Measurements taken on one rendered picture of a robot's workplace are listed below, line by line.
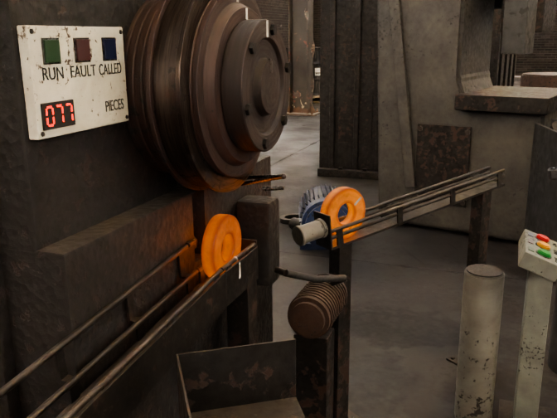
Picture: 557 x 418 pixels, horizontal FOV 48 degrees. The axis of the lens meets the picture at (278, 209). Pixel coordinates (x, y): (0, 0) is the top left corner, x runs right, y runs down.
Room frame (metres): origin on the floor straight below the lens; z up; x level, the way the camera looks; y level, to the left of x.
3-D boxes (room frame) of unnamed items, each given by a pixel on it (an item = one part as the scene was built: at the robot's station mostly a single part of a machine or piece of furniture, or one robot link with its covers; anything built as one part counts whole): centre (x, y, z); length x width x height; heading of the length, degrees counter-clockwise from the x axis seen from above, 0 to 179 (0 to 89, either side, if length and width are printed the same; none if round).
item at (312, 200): (3.67, -0.28, 0.17); 0.57 x 0.31 x 0.34; 179
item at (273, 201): (1.64, 0.06, 0.68); 0.11 x 0.08 x 0.24; 69
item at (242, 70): (1.38, 0.04, 1.11); 0.28 x 0.06 x 0.28; 159
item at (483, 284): (1.81, -0.63, 0.26); 0.12 x 0.12 x 0.52
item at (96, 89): (1.14, 0.35, 1.15); 0.26 x 0.02 x 0.18; 159
